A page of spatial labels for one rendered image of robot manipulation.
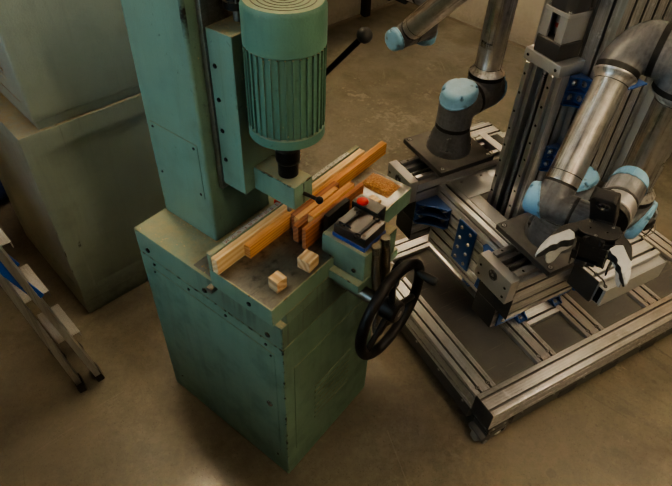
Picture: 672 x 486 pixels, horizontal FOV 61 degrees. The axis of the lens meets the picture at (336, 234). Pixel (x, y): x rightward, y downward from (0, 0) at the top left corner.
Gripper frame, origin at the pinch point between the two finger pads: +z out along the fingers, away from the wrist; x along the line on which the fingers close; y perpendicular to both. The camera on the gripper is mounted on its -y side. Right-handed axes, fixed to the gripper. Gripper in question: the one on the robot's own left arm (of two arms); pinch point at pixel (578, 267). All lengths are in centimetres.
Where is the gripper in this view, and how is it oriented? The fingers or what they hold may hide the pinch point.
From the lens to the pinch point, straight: 107.7
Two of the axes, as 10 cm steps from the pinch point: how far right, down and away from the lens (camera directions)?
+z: -5.8, 5.4, -6.1
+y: 0.8, 7.8, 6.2
